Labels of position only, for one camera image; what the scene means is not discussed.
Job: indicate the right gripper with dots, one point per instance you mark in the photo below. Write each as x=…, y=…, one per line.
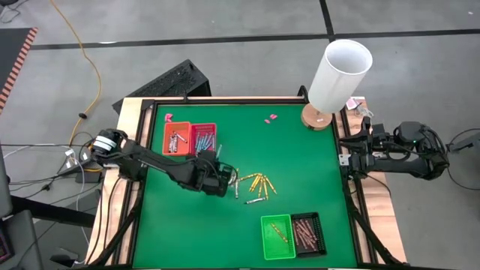
x=377, y=138

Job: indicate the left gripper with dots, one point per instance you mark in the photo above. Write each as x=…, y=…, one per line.
x=215, y=180

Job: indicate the teal crayon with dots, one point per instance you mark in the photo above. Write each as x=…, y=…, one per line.
x=197, y=140
x=201, y=144
x=205, y=149

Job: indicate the black crayon grey wrapper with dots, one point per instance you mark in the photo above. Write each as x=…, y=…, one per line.
x=255, y=200
x=181, y=138
x=237, y=189
x=176, y=144
x=173, y=143
x=170, y=142

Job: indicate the red crayons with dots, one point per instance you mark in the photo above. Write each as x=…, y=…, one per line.
x=311, y=229

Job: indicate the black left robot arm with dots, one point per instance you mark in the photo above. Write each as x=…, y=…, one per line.
x=157, y=163

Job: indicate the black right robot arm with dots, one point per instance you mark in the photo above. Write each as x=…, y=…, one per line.
x=412, y=165

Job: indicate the pink card packet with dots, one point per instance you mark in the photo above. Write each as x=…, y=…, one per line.
x=354, y=102

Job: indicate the red plastic basket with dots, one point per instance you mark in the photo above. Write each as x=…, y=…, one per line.
x=204, y=127

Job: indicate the white lamp wooden base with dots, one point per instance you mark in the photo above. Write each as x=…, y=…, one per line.
x=337, y=78

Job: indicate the green table mat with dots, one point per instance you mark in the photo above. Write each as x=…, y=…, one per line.
x=180, y=232

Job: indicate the green plastic basket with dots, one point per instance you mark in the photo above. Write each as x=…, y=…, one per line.
x=272, y=243

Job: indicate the orange plastic basket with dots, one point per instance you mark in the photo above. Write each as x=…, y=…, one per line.
x=176, y=127

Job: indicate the black plastic basket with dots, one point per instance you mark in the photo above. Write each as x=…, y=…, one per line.
x=321, y=236

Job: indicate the black foam case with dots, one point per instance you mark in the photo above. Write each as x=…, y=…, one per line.
x=168, y=82

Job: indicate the black power box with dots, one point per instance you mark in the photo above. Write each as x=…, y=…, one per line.
x=88, y=175

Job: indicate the grey power strip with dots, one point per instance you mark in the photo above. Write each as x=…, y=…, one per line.
x=75, y=161

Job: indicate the black mat striped edge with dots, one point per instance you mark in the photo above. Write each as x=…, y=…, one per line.
x=9, y=52

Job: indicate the black aluminium table frame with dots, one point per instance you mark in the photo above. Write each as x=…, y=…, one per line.
x=225, y=101

